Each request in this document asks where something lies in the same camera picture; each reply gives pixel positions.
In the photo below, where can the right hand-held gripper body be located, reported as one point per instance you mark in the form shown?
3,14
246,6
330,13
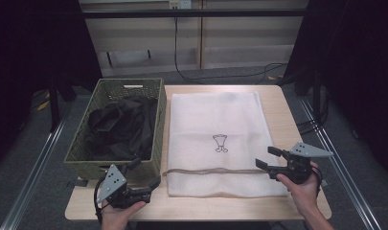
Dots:
298,167

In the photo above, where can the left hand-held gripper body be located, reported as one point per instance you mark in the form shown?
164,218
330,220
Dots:
113,182

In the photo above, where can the black cloth garment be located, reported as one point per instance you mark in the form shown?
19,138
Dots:
124,127

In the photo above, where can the green woven basket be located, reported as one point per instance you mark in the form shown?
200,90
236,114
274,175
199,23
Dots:
84,143

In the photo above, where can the white mesh laundry bag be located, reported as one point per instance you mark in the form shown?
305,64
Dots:
207,121

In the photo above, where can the person's right hand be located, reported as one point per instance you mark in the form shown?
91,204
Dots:
305,195

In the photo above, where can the person's left hand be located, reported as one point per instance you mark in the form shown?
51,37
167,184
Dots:
118,215

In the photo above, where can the grey tape piece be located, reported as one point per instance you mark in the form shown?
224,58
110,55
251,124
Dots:
77,183
324,182

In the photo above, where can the black metal stand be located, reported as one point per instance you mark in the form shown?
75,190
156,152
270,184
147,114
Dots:
316,96
53,105

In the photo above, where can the yellow floor tape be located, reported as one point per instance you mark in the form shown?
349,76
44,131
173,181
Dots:
43,105

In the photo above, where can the dark curtain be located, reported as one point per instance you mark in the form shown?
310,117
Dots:
357,64
28,48

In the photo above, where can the metal floor rail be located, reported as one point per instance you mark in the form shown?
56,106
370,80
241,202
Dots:
338,159
32,179

